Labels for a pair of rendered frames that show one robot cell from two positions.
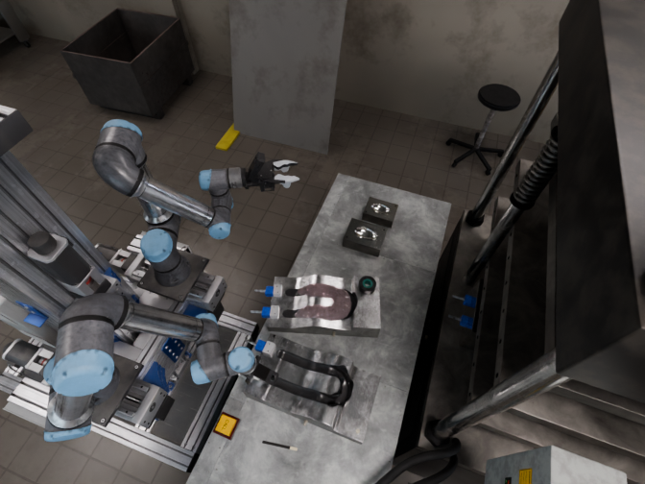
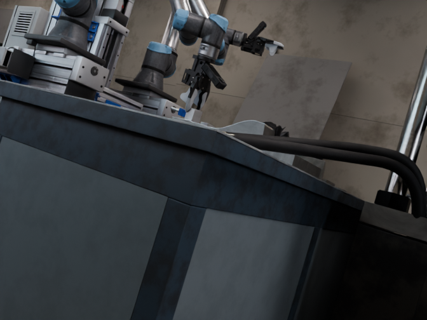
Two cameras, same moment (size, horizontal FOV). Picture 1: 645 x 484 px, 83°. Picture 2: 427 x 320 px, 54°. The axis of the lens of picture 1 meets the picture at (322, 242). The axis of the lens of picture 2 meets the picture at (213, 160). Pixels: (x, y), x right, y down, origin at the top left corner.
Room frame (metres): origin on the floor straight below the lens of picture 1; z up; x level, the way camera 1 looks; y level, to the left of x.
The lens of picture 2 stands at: (-1.09, -0.23, 0.73)
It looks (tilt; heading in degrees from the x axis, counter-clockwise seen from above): 2 degrees up; 14
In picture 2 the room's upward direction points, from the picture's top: 17 degrees clockwise
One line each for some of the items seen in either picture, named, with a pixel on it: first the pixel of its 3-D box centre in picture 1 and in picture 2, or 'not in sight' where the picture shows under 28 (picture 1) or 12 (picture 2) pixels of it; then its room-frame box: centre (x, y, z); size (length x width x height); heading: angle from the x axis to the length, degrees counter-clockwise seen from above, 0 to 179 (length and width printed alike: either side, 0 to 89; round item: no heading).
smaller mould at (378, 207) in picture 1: (380, 212); not in sight; (1.32, -0.32, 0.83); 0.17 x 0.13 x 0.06; 70
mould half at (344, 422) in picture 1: (313, 384); (244, 143); (0.38, 0.03, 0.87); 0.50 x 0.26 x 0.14; 70
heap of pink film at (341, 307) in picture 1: (323, 301); not in sight; (0.74, -0.01, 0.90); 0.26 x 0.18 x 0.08; 87
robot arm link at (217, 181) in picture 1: (215, 180); (224, 35); (0.97, 0.40, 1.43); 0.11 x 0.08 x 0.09; 97
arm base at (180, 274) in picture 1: (169, 265); (150, 79); (0.80, 0.65, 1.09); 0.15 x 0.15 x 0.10
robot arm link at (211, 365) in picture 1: (209, 363); (189, 24); (0.35, 0.35, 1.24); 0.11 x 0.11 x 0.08; 17
